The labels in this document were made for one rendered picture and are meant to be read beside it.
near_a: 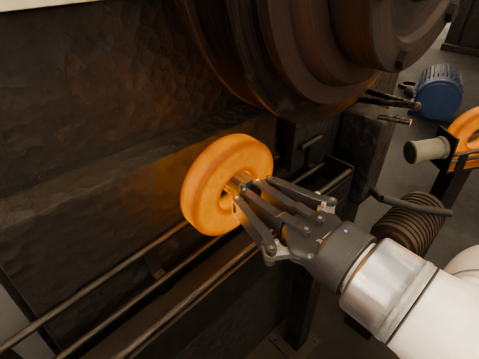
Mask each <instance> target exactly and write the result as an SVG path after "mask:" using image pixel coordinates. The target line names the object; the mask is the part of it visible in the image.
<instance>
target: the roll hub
mask: <svg viewBox="0 0 479 359"><path fill-rule="evenodd" d="M455 2H456V3H459V2H460V0H385V1H382V0H329V12H330V17H331V25H332V28H333V32H334V35H335V39H336V42H337V44H338V46H339V48H340V50H341V52H342V53H343V54H344V56H345V57H346V58H347V59H348V60H350V61H351V62H352V63H355V64H358V65H360V66H366V67H369V68H373V69H376V70H380V71H384V72H387V73H398V72H401V71H404V70H405V69H407V68H409V67H410V66H412V65H413V64H414V63H415V62H416V61H418V60H419V59H420V58H421V57H422V56H423V55H424V54H425V52H426V51H427V50H428V49H429V48H430V47H431V46H432V45H433V43H434V42H435V40H436V39H437V38H438V36H439V35H440V34H441V32H442V30H443V29H444V28H445V25H446V24H447V22H445V14H446V12H447V10H448V8H449V6H450V5H451V4H452V3H455ZM405 48H410V49H412V56H411V60H410V62H409V64H408V66H407V68H404V69H403V70H399V69H396V60H397V58H398V56H399V54H400V52H401V51H402V50H403V49H405Z"/></svg>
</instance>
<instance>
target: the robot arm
mask: <svg viewBox="0 0 479 359"><path fill-rule="evenodd" d="M274 185H276V187H274ZM223 190H224V191H226V192H227V193H229V194H230V195H231V196H233V198H232V213H233V214H234V215H235V217H236V218H237V220H238V221H239V222H240V224H241V225H242V226H243V227H244V229H245V230H246V231H247V233H248V234H249V235H250V236H251V238H252V239H253V240H254V242H255V243H256V245H257V246H258V247H259V248H260V250H261V251H262V255H263V259H264V263H265V264H266V265H267V266H273V265H274V264H275V261H277V260H283V259H289V260H290V261H291V262H292V263H294V264H298V265H301V266H303V267H305V268H306V269H307V271H308V272H309V273H310V274H311V276H312V277H313V278H315V279H316V280H317V281H318V282H319V283H321V284H322V285H323V286H325V287H326V288H327V289H329V290H330V291H331V292H332V293H333V294H335V295H336V296H338V295H339V294H341V297H340V299H339V305H340V307H341V309H343V310H344V311H345V312H347V313H348V314H349V315H350V316H351V317H352V318H354V319H355V320H356V321H358V322H359V323H360V324H361V325H362V326H363V327H364V328H366V329H367V330H368V331H370V332H371V333H373V334H374V336H375V338H377V339H378V340H379V341H382V342H383V343H386V341H387V340H388V339H389V338H390V339H389V340H388V342H387V344H386V345H387V346H388V347H389V348H390V349H391V350H392V351H393V352H394V353H395V354H396V355H397V356H398V357H399V358H400V359H479V245H475V246H472V247H470V248H467V249H465V250H464V251H462V252H460V253H459V254H458V255H457V256H455V257H454V258H453V259H452V260H451V261H450V262H449V263H448V265H447V266H446V267H445V268H444V270H441V269H438V270H437V268H438V267H436V266H434V265H433V264H432V263H431V262H429V261H426V260H425V259H422V258H421V257H419V256H418V255H416V254H414V253H413V252H412V251H409V250H408V249H407V248H405V247H403V246H401V245H400V244H398V243H397V242H395V241H394V240H392V239H389V238H384V239H382V240H380V241H379V242H378V243H377V244H376V242H377V238H376V237H374V236H373V235H371V234H369V233H368V232H367V231H364V230H363V229H362V228H360V227H358V226H356V225H355V224H353V223H352V222H349V221H345V222H342V221H341V220H340V218H339V217H338V216H337V215H335V214H334V213H335V207H336V203H337V199H336V198H335V197H330V196H326V195H321V194H317V193H315V192H312V191H309V190H307V189H304V188H303V187H300V186H297V185H295V184H292V183H290V182H288V181H285V180H283V179H280V178H278V177H275V176H273V175H267V176H266V179H260V178H254V177H253V176H251V175H249V174H248V173H246V172H245V171H242V172H239V173H237V174H236V175H235V176H233V177H232V178H231V179H230V180H229V181H228V182H227V184H226V185H225V187H224V188H223ZM263 222H264V223H265V224H266V225H267V226H268V227H270V228H271V229H273V230H274V231H275V234H276V235H277V236H278V237H279V238H280V239H282V240H283V243H284V246H282V245H281V244H280V242H279V240H278V239H274V237H273V236H272V233H271V232H270V231H269V230H268V228H266V226H265V225H264V224H263ZM436 270H437V272H436ZM435 272H436V273H435ZM434 273H435V274H434ZM433 275H434V276H433ZM432 276H433V277H432ZM431 277H432V279H431ZM430 279H431V280H430ZM429 280H430V281H429ZM427 283H428V284H427ZM426 284H427V286H426ZM425 286H426V287H425ZM424 287H425V288H424ZM421 292H422V293H421ZM420 293H421V294H420ZM416 299H417V300H416ZM414 302H415V303H414ZM411 306H412V307H411ZM409 309H410V310H409ZM407 312H408V313H407ZM406 313H407V314H406ZM405 315H406V316H405ZM404 316H405V317H404ZM402 319H403V320H402ZM401 320H402V321H401ZM400 322H401V323H400ZM398 325H399V326H398ZM397 326H398V327H397ZM396 327H397V328H396ZM395 329H396V330H395ZM393 332H394V333H393ZM392 333H393V335H391V334H392ZM390 336H391V337H390Z"/></svg>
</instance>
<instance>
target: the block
mask: <svg viewBox="0 0 479 359"><path fill-rule="evenodd" d="M379 113H381V114H385V115H392V116H397V117H398V113H397V112H394V111H392V110H388V109H385V108H382V107H379V106H377V105H373V104H369V103H357V104H355V105H352V106H351V107H350V108H347V109H346V111H345V113H344V118H343V122H342V126H341V132H340V136H339V141H338V145H337V149H336V154H335V158H338V159H340V160H342V161H344V162H346V163H348V164H350V165H353V166H354V173H353V178H352V181H351V186H350V189H349V193H348V197H347V199H348V200H349V201H350V202H353V203H354V204H361V203H362V202H364V201H365V200H366V199H367V198H368V197H370V196H371V195H370V194H369V189H370V188H371V186H373V187H376V183H377V181H378V177H379V175H380V172H381V168H382V166H383V162H384V160H385V157H386V153H387V151H388V147H389V145H390V142H391V138H392V136H393V132H394V130H395V127H396V123H394V122H390V121H385V120H379V119H377V117H378V114H379Z"/></svg>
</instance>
